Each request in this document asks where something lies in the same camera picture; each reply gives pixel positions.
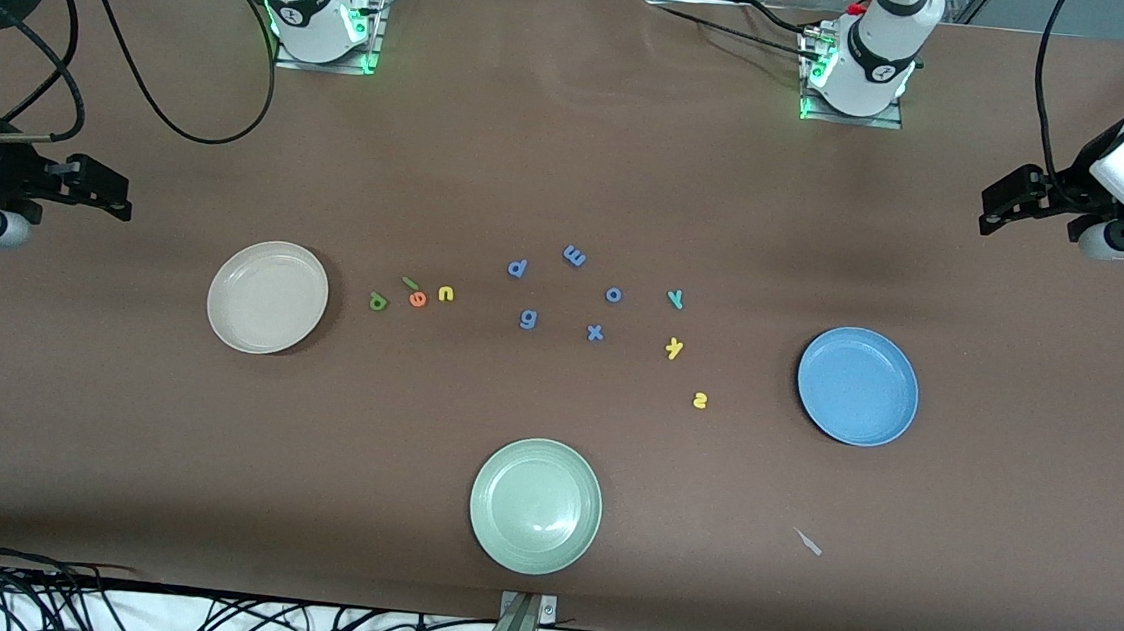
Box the beige brown round plate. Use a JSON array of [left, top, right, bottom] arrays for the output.
[[203, 236, 334, 360]]

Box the blue round plate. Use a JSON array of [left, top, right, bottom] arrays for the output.
[[792, 322, 925, 452]]

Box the pale green round plate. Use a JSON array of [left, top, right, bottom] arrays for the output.
[[464, 433, 608, 581]]

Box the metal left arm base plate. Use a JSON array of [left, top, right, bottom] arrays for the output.
[[796, 22, 912, 131]]

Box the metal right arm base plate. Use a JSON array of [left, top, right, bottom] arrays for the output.
[[274, 0, 389, 77]]

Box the black base power cable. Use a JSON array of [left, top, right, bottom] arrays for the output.
[[641, 0, 833, 65]]

